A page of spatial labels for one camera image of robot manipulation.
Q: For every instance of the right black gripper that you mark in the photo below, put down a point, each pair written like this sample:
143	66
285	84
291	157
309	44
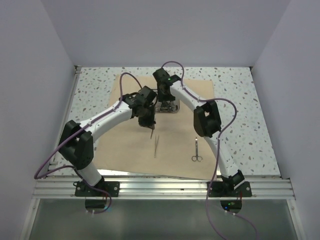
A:
161	97

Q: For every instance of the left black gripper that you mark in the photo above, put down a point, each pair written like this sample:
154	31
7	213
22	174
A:
149	122

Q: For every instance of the beige cloth surgical kit wrap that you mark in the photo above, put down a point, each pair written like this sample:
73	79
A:
127	147

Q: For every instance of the steel surgical scissors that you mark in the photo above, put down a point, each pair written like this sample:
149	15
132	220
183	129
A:
196	157

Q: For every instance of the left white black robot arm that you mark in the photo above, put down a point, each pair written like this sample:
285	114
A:
77	140

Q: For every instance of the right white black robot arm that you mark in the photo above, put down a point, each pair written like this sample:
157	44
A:
207	123

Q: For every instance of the steel instrument tray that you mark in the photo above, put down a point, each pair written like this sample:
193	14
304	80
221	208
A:
168	106

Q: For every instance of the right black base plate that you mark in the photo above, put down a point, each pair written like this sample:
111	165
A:
218	190

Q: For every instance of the aluminium front rail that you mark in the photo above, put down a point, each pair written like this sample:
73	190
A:
164	188

